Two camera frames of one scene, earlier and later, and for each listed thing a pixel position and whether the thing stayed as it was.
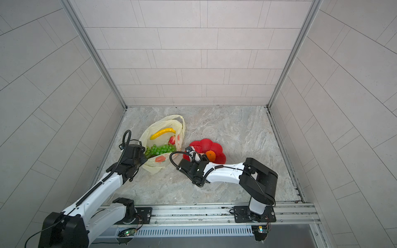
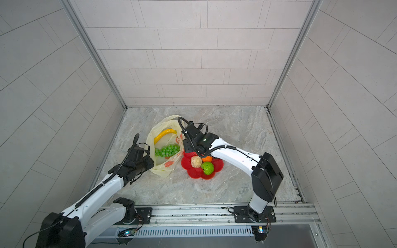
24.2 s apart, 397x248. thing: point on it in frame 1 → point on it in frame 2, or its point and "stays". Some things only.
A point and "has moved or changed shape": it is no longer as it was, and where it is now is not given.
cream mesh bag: [156, 164] has moved or changed shape
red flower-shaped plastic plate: [213, 151] has moved or changed shape
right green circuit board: [260, 232] stays
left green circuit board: [127, 232] stays
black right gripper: [204, 158] → [186, 144]
